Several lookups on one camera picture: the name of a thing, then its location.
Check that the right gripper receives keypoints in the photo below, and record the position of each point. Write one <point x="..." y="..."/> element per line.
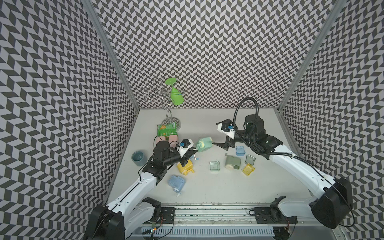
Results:
<point x="228" y="140"/>

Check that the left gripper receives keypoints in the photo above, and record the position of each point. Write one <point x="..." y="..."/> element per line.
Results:
<point x="187" y="155"/>

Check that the mint green pencil sharpener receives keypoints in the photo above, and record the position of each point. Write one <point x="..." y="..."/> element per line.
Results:
<point x="204" y="144"/>

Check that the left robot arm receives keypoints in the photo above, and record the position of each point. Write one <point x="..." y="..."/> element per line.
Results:
<point x="118" y="219"/>

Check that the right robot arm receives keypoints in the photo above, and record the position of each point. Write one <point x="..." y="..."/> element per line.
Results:
<point x="331" y="198"/>

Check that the yellow pencil sharpener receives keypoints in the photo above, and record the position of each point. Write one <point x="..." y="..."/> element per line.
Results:
<point x="188" y="168"/>

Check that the blue transparent tray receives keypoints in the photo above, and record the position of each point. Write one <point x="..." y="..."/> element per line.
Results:
<point x="240" y="151"/>

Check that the light blue pencil sharpener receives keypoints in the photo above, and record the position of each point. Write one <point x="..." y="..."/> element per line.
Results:
<point x="177" y="183"/>

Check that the grey transparent tray right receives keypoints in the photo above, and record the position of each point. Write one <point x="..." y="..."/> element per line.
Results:
<point x="250" y="160"/>

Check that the yellow transparent tray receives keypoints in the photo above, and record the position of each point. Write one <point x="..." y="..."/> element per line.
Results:
<point x="248" y="169"/>

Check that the green snack packet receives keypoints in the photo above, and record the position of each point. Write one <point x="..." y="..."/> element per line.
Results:
<point x="166" y="130"/>

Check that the teal ceramic cup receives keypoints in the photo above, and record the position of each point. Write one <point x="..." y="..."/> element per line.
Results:
<point x="139" y="158"/>

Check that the green plastic cup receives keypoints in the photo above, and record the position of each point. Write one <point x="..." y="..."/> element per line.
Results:
<point x="175" y="95"/>

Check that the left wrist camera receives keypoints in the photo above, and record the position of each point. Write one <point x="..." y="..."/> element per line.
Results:
<point x="184" y="146"/>

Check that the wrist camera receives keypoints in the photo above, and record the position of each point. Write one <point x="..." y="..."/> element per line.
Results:
<point x="184" y="146"/>
<point x="226" y="127"/>

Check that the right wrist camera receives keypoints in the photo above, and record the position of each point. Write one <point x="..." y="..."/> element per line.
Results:
<point x="226" y="127"/>

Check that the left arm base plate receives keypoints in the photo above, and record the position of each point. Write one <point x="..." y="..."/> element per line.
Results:
<point x="165" y="215"/>

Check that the aluminium front rail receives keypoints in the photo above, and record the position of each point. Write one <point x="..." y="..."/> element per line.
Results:
<point x="204" y="215"/>

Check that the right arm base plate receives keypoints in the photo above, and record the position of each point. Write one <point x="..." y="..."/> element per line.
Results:
<point x="267" y="215"/>

